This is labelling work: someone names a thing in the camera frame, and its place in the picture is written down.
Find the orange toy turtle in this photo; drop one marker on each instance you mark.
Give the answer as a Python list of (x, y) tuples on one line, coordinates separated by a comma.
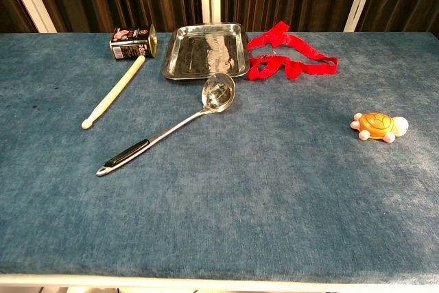
[(375, 124)]

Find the blue felt table cover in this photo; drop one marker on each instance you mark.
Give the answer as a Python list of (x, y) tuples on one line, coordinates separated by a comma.
[(219, 155)]

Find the rectangular stainless steel tray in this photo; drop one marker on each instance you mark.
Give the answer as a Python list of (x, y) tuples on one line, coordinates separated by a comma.
[(205, 51)]

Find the red fabric ribbon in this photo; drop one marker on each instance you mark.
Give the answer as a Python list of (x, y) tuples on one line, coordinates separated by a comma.
[(291, 63)]

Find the cream wooden drumstick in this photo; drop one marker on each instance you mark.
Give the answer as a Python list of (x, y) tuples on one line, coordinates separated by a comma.
[(118, 88)]

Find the black and gold tin can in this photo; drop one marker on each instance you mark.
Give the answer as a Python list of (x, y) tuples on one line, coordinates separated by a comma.
[(132, 44)]

